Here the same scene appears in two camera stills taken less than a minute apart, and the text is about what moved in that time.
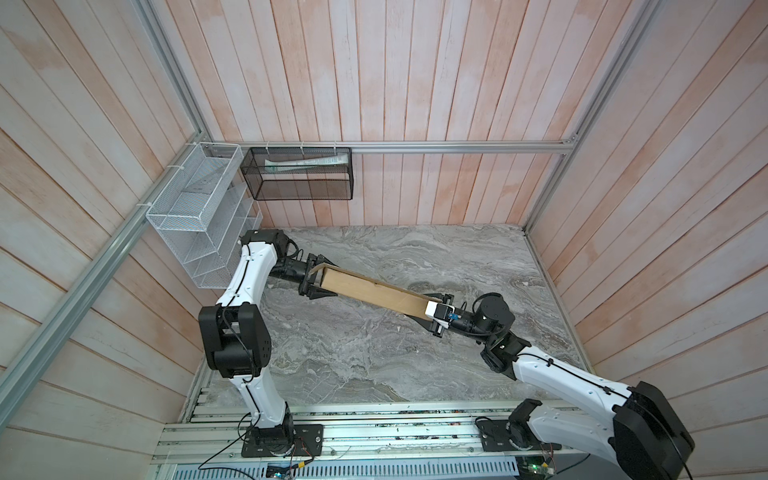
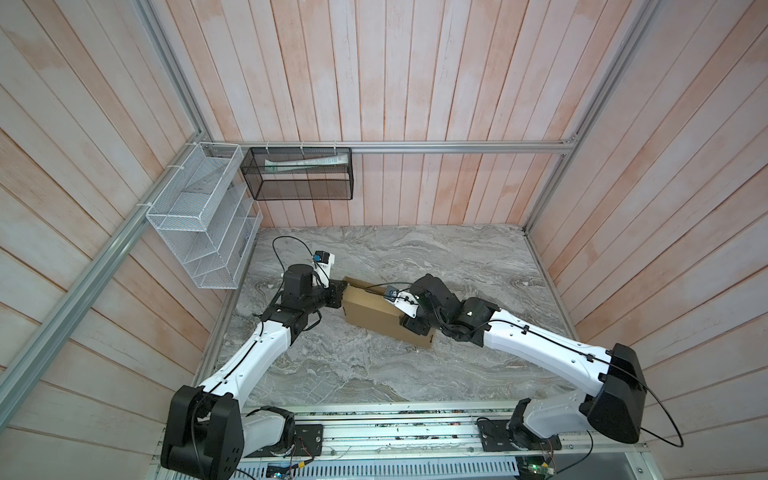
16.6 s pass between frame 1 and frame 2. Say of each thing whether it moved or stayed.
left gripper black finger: moved
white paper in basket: stayed
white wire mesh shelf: stayed
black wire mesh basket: stayed
